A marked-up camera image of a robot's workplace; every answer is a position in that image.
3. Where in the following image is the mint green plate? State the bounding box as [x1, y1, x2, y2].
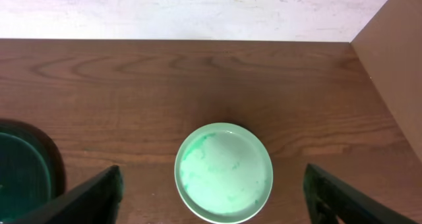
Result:
[174, 123, 274, 223]

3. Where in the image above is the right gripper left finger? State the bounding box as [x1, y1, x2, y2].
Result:
[11, 165, 123, 224]

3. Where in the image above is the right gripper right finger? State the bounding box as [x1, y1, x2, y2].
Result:
[303, 163, 416, 224]

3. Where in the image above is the round black tray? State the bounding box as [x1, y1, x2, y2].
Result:
[1, 119, 67, 223]

